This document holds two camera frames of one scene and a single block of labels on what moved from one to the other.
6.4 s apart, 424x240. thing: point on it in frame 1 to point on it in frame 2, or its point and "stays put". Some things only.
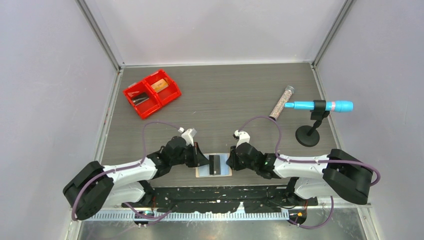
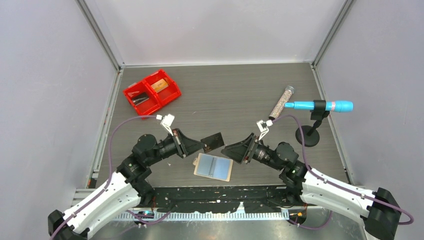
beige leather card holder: (226, 171) stays put
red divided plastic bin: (153, 92) stays put
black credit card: (214, 161) to (212, 142)
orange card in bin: (159, 85) stays put
